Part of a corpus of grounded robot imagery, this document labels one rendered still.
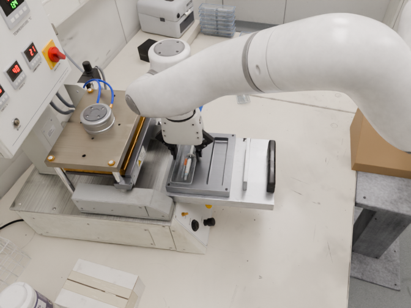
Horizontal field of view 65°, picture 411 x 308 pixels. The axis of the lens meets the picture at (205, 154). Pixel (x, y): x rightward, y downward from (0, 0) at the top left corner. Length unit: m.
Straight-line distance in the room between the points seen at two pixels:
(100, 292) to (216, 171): 0.43
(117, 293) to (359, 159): 0.86
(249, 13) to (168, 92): 2.84
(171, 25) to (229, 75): 1.27
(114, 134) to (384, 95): 0.60
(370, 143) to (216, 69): 0.79
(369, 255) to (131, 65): 1.53
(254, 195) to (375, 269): 1.18
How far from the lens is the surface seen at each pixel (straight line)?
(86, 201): 0.87
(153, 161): 0.97
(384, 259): 1.95
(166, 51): 0.65
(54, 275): 1.10
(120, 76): 1.57
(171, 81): 0.55
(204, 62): 0.54
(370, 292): 1.87
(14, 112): 0.82
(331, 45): 0.39
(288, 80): 0.43
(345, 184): 1.18
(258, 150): 0.92
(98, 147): 0.81
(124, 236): 0.99
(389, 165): 1.22
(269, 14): 3.33
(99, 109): 0.85
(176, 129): 0.76
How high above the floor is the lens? 1.67
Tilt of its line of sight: 50 degrees down
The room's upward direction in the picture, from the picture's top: 6 degrees counter-clockwise
